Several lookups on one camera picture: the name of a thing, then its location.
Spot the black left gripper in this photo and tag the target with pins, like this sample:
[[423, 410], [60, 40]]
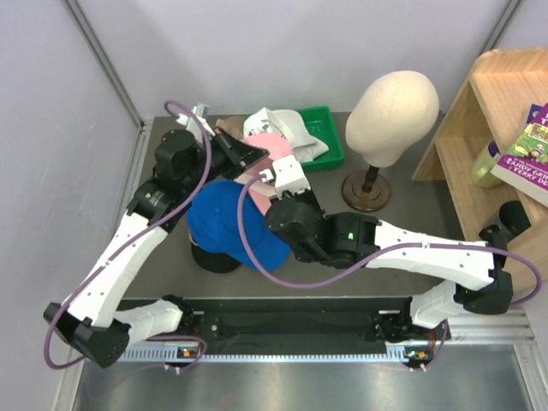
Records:
[[245, 154]]

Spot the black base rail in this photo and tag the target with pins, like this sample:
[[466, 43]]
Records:
[[342, 325]]

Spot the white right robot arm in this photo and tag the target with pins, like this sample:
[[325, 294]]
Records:
[[471, 273]]

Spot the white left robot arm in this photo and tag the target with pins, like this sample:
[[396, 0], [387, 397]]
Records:
[[89, 320]]

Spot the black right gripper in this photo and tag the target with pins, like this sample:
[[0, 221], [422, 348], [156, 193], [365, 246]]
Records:
[[306, 195]]

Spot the purple paperback book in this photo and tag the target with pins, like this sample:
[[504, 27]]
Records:
[[524, 165]]

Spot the cream mannequin head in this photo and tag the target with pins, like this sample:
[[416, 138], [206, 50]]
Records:
[[396, 111]]

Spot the dark wooden stand base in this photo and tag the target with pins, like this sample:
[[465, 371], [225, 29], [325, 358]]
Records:
[[366, 190]]

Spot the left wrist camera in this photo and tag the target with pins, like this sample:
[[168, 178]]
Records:
[[197, 123]]

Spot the yellow mug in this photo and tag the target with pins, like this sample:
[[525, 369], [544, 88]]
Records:
[[481, 169]]

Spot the white grey cap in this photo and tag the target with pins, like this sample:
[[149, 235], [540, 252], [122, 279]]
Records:
[[290, 125]]

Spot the blue cap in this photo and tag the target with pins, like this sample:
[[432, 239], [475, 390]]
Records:
[[213, 226]]

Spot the dark green mug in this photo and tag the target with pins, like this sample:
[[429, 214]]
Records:
[[512, 219]]

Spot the black cap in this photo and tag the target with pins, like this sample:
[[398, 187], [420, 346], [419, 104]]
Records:
[[219, 263]]

